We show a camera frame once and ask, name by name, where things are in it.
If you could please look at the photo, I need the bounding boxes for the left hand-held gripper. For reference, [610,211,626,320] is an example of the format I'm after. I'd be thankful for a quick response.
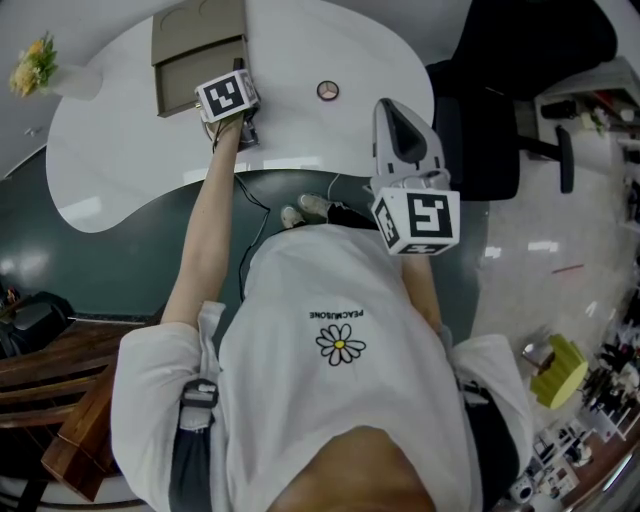
[193,68,263,150]

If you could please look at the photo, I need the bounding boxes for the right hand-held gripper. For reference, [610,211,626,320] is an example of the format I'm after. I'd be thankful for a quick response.
[370,97,461,257]

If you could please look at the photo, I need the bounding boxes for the grey gift box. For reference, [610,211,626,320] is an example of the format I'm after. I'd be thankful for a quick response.
[150,0,250,120]

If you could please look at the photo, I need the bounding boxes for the person's left forearm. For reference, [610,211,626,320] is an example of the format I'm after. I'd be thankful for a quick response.
[159,118,247,327]

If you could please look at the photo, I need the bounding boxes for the person's right forearm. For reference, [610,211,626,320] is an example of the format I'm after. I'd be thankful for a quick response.
[398,252,445,337]

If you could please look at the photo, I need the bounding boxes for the white curved table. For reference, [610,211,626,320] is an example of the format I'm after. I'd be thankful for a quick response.
[44,0,434,235]

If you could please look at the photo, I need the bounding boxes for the black office chair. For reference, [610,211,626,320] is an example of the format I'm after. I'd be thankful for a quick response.
[423,0,620,202]

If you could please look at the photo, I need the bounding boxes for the black trousers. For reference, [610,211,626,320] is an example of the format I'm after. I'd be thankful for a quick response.
[326,201,380,232]

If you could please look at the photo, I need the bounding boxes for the person's right beige shoe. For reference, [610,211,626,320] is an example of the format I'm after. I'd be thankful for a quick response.
[297,193,332,220]

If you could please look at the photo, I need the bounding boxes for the person's beige shoe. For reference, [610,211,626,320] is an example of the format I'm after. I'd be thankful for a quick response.
[280,204,307,230]
[297,193,332,220]

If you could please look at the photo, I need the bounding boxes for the person's left beige shoe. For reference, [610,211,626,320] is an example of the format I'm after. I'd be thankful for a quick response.
[280,204,307,230]

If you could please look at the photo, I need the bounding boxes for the white daisy print T-shirt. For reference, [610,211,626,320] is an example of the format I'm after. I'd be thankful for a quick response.
[109,223,535,512]

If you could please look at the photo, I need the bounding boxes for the small flower vase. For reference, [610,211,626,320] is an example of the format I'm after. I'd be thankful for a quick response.
[578,106,610,135]

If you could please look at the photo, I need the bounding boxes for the yellow flower bunch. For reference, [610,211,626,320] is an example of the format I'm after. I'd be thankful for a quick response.
[8,31,60,99]

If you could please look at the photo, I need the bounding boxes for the white shelf unit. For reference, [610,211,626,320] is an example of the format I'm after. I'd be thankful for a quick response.
[532,55,640,151]

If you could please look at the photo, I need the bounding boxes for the yellow-green pleated stool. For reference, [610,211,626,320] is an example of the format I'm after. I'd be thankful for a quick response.
[528,333,591,412]

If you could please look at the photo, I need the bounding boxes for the black bag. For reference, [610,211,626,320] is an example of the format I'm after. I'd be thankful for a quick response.
[0,291,70,359]

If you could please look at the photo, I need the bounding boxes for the wooden staircase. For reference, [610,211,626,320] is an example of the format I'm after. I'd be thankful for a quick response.
[0,319,169,504]

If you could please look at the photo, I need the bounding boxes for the cluttered white desk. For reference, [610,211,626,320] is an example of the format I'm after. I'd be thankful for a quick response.
[509,319,640,512]

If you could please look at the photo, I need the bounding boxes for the black cable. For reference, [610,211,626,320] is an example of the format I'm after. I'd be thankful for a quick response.
[209,118,273,304]

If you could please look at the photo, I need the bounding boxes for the dark grey shoulder strap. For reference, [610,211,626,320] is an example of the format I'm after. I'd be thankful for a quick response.
[457,379,521,501]
[169,378,221,512]

